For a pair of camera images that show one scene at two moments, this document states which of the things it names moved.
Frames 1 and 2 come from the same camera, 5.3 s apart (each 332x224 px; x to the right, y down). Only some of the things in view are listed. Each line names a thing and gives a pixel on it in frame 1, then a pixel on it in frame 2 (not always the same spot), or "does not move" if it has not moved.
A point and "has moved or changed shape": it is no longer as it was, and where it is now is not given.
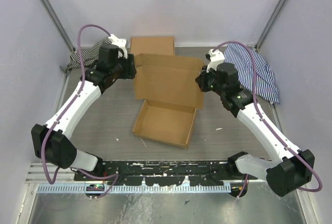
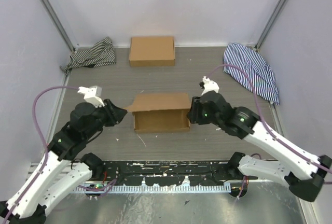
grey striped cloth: [88, 56] does not move
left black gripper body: [124, 70] to [100, 118]
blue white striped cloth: [240, 56] does not move
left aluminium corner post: [45, 2] does not move
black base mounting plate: [165, 173] does not move
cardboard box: [167, 84] has moved or changed shape
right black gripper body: [209, 82] to [200, 115]
